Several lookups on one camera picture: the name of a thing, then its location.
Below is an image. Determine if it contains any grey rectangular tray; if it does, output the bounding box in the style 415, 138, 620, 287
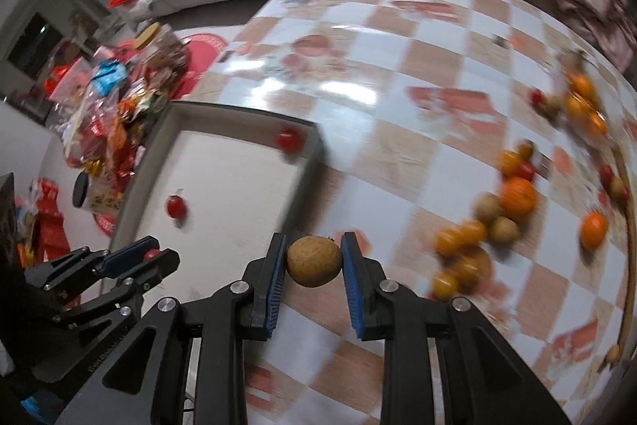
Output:
110, 100, 326, 306

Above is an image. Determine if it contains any dark television screen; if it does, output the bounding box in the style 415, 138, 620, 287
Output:
7, 11, 51, 68

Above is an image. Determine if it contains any black round lid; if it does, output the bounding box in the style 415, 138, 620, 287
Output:
72, 171, 90, 208

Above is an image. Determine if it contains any pile of snack packets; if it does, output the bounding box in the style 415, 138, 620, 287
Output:
47, 47, 171, 189

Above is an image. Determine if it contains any red gift bag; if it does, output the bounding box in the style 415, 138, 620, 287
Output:
14, 177, 71, 267

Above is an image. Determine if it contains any small orange kumquat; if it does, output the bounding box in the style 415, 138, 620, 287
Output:
583, 112, 609, 139
498, 150, 522, 177
431, 273, 459, 301
435, 228, 463, 257
460, 219, 488, 247
564, 95, 588, 119
568, 74, 596, 100
454, 253, 491, 291

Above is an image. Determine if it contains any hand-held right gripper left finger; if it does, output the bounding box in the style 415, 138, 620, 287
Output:
55, 232, 288, 425

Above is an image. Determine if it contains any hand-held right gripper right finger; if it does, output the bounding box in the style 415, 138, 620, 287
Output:
340, 231, 573, 425

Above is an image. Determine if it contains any blue snack packet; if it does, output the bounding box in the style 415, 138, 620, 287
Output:
91, 59, 129, 96

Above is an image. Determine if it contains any large orange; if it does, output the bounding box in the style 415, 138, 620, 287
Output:
498, 177, 539, 223
580, 211, 609, 251

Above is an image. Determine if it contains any red round mat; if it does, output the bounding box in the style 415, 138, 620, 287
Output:
166, 31, 231, 101

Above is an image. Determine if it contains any jar with wooden lid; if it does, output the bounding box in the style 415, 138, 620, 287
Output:
133, 23, 191, 80

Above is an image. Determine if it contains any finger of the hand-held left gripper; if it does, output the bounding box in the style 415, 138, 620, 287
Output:
50, 248, 181, 337
24, 236, 161, 301

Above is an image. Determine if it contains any checkered tablecloth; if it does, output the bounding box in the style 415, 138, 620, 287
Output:
196, 0, 637, 425

